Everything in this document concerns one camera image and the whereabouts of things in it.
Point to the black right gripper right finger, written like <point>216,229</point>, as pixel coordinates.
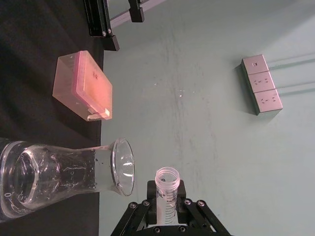
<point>181,206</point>

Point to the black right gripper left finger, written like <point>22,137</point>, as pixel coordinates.
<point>152,209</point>

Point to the clear graduated plastic tube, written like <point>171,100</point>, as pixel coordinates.
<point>167,193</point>

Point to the clear glass conical flask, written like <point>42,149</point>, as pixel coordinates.
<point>61,172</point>

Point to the clear pink plastic case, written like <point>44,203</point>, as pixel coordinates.
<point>93,86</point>

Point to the black rack with steel bars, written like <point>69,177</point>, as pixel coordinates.
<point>98,17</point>

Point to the black table cloth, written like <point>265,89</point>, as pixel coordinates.
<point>24,41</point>

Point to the silver wall socket box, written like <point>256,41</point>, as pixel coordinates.
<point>264,86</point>

